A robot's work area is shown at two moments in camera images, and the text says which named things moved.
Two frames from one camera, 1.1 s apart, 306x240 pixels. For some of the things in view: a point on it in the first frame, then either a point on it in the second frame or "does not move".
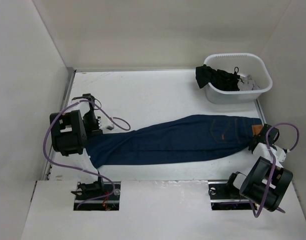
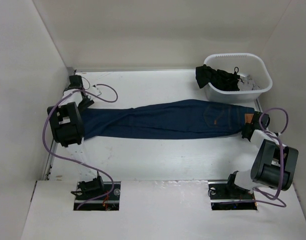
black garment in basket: (217, 79) does not move
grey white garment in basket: (249, 83) does not move
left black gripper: (94, 130) -> (88, 102)
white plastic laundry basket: (246, 64) does not move
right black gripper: (255, 137) -> (247, 125)
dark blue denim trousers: (183, 139) -> (183, 118)
